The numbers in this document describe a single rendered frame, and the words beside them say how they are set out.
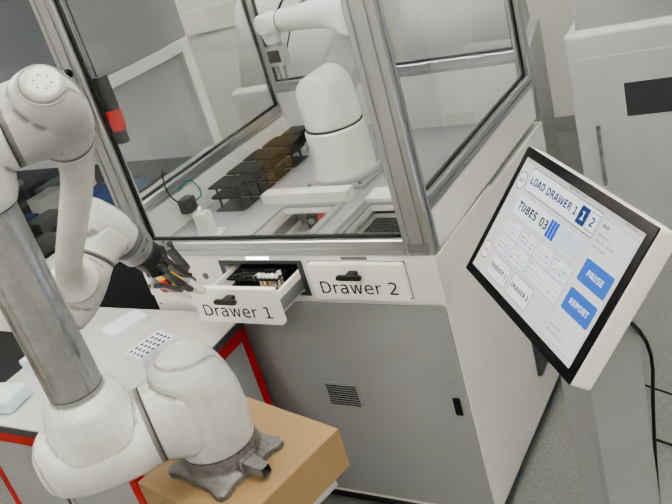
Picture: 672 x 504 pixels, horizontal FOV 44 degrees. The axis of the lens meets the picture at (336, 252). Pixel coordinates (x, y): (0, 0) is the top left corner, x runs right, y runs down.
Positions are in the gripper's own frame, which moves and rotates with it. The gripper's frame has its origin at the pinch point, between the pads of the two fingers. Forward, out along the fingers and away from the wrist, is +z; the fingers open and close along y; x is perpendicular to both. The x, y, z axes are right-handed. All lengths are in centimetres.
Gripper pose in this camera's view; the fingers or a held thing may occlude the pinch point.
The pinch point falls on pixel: (192, 285)
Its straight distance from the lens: 212.1
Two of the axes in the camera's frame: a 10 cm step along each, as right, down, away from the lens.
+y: 2.1, -9.0, 3.8
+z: 4.8, 4.3, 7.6
